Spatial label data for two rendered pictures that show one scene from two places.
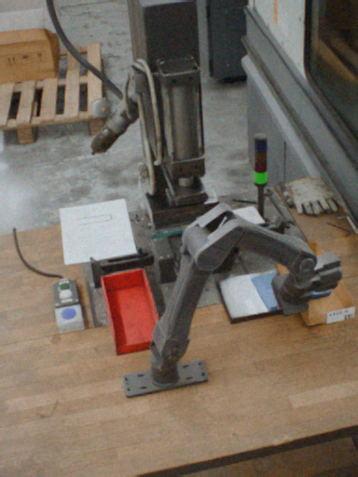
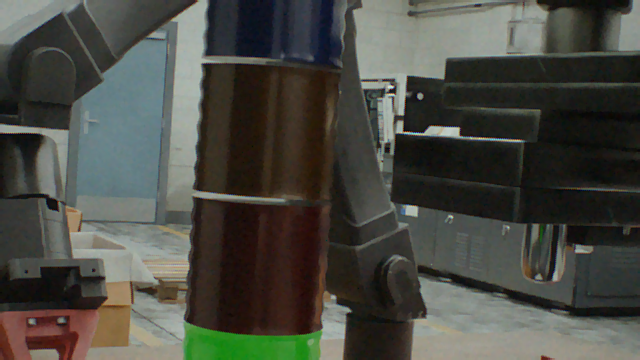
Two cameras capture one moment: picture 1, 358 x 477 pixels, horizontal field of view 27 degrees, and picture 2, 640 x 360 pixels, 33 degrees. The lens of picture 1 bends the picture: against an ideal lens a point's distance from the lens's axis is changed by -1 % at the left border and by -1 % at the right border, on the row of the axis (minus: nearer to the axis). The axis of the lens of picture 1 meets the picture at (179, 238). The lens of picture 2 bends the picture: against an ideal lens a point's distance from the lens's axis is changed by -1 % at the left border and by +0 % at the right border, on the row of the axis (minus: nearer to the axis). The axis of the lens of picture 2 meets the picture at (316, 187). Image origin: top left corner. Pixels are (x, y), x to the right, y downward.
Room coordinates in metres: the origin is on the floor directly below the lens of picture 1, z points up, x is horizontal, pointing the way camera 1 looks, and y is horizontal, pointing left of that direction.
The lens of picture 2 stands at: (2.11, -0.34, 1.14)
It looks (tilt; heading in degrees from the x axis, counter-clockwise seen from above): 3 degrees down; 160
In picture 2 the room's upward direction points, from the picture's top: 4 degrees clockwise
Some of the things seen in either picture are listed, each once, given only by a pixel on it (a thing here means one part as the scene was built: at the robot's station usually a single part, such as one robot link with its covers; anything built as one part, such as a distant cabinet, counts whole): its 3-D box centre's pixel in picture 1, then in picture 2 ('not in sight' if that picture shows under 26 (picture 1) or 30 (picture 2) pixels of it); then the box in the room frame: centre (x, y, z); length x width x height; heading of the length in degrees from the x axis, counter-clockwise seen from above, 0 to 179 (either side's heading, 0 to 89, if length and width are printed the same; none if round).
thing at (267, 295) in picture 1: (273, 290); not in sight; (1.48, -0.24, 0.93); 0.15 x 0.07 x 0.03; 13
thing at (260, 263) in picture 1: (194, 252); not in sight; (1.73, -0.04, 0.88); 0.65 x 0.50 x 0.03; 100
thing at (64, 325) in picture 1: (70, 322); not in sight; (1.45, 0.30, 0.90); 0.07 x 0.07 x 0.06; 10
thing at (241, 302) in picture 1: (254, 295); not in sight; (1.49, -0.19, 0.91); 0.17 x 0.16 x 0.02; 100
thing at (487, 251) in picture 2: not in sight; (421, 209); (-6.81, 4.00, 0.49); 5.51 x 1.02 x 0.97; 6
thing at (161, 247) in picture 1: (190, 244); not in sight; (1.65, -0.03, 0.98); 0.20 x 0.10 x 0.01; 100
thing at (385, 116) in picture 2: not in sight; (388, 120); (-6.59, 3.50, 1.27); 0.23 x 0.18 x 0.38; 96
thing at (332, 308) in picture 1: (314, 282); not in sight; (1.50, -0.35, 0.93); 0.25 x 0.13 x 0.08; 10
